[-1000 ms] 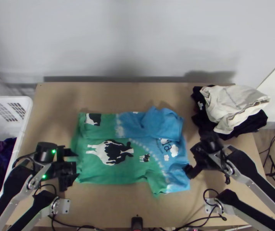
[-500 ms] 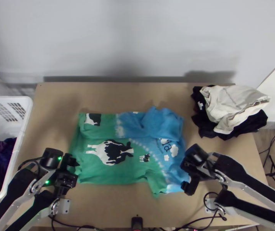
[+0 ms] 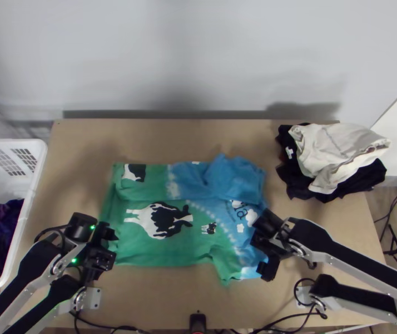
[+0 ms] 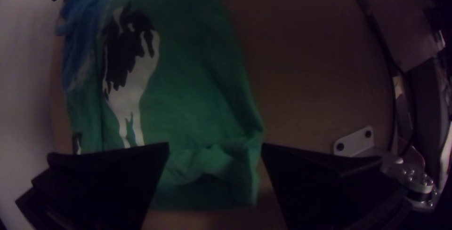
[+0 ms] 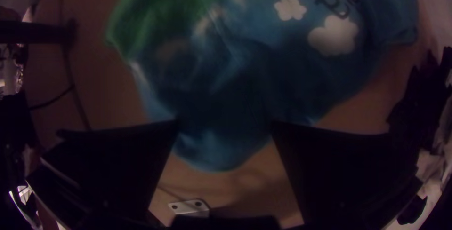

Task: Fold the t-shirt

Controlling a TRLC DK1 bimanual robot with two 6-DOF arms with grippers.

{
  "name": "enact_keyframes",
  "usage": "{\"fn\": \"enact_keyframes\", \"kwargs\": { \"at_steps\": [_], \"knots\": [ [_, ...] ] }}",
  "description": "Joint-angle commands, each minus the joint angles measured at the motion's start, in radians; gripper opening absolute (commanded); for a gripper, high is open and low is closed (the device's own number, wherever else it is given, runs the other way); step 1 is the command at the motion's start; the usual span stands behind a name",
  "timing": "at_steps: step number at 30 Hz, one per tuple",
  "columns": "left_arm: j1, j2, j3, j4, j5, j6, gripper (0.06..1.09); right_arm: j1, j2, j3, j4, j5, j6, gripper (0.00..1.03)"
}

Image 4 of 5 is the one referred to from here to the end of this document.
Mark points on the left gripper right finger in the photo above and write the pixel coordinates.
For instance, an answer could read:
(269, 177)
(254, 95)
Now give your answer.
(325, 191)

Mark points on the blue and green t-shirt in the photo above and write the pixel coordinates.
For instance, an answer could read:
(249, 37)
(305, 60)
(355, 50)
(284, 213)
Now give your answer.
(183, 99)

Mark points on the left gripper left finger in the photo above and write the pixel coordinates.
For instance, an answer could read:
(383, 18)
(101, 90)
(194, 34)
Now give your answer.
(106, 187)

